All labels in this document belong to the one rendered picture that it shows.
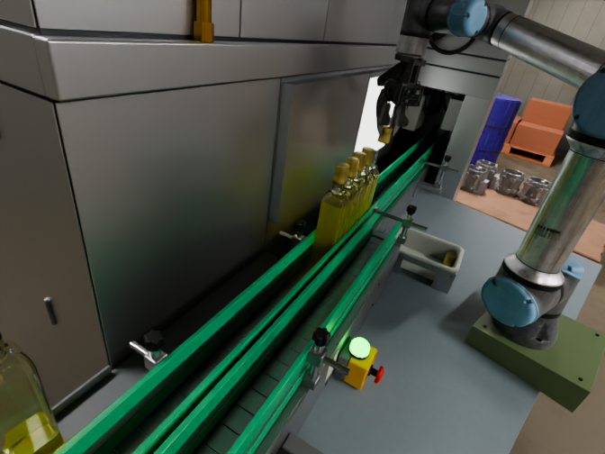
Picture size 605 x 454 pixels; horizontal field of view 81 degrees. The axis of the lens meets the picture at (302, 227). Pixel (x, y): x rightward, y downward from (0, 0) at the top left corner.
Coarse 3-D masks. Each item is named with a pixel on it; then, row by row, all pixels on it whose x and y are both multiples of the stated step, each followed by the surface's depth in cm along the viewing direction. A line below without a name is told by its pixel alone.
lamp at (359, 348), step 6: (354, 342) 78; (360, 342) 78; (366, 342) 78; (348, 348) 80; (354, 348) 77; (360, 348) 77; (366, 348) 77; (354, 354) 77; (360, 354) 77; (366, 354) 77
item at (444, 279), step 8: (384, 232) 132; (400, 256) 117; (408, 256) 116; (400, 264) 118; (408, 264) 117; (416, 264) 115; (424, 264) 114; (400, 272) 120; (408, 272) 118; (416, 272) 117; (424, 272) 115; (432, 272) 114; (440, 272) 112; (448, 272) 111; (456, 272) 111; (416, 280) 118; (424, 280) 116; (432, 280) 115; (440, 280) 113; (448, 280) 112; (440, 288) 114; (448, 288) 113
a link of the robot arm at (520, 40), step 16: (496, 16) 82; (512, 16) 80; (480, 32) 84; (496, 32) 82; (512, 32) 79; (528, 32) 77; (544, 32) 75; (560, 32) 75; (512, 48) 80; (528, 48) 77; (544, 48) 75; (560, 48) 73; (576, 48) 71; (592, 48) 70; (544, 64) 76; (560, 64) 73; (576, 64) 71; (592, 64) 69; (576, 80) 72
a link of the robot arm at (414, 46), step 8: (400, 40) 89; (408, 40) 87; (416, 40) 87; (424, 40) 87; (400, 48) 89; (408, 48) 88; (416, 48) 88; (424, 48) 88; (408, 56) 89; (416, 56) 89
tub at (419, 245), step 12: (408, 240) 130; (420, 240) 128; (432, 240) 126; (444, 240) 125; (408, 252) 115; (420, 252) 129; (432, 252) 128; (444, 252) 126; (456, 252) 123; (432, 264) 112; (456, 264) 113
